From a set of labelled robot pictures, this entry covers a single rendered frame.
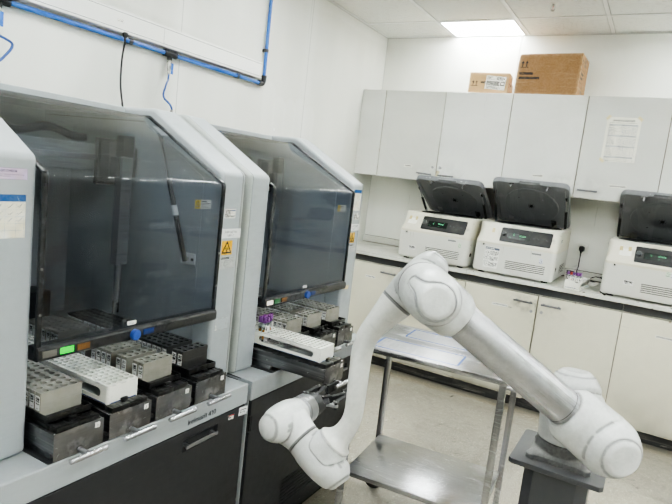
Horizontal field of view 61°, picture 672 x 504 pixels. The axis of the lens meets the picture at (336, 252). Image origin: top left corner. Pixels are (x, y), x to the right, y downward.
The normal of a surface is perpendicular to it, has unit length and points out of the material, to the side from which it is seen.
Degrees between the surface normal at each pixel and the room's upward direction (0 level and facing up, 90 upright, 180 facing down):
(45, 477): 90
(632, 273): 90
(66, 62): 90
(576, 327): 90
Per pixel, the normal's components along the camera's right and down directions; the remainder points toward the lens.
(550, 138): -0.50, 0.06
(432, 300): -0.06, 0.07
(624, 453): 0.10, 0.22
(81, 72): 0.86, 0.17
